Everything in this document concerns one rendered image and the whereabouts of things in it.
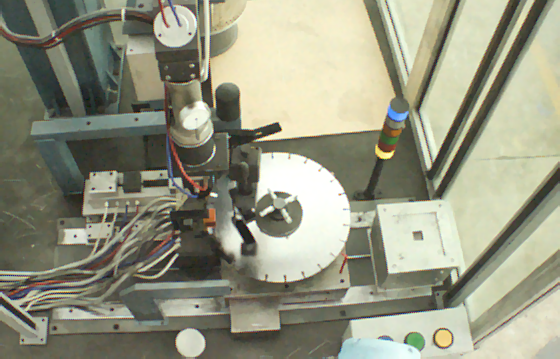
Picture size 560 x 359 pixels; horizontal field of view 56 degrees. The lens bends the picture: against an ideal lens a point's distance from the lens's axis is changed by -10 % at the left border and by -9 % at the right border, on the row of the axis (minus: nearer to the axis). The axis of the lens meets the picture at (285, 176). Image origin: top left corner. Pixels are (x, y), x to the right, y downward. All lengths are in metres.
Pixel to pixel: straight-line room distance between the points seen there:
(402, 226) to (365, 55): 0.70
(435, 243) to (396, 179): 0.31
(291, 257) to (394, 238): 0.26
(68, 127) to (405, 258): 0.86
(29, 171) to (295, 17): 1.01
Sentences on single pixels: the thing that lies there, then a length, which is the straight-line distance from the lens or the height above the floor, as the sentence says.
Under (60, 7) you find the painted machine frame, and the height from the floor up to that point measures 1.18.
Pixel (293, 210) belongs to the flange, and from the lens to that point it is 1.31.
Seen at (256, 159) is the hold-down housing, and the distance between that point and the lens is 1.03.
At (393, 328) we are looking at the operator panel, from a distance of 1.31.
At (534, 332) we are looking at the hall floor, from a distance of 2.46.
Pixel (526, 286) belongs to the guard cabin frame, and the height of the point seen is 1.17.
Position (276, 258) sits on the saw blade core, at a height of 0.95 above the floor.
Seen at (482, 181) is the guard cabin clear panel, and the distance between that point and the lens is 1.33.
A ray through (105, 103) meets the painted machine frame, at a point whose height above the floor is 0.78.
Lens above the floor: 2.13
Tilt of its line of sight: 60 degrees down
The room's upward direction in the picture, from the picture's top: 5 degrees clockwise
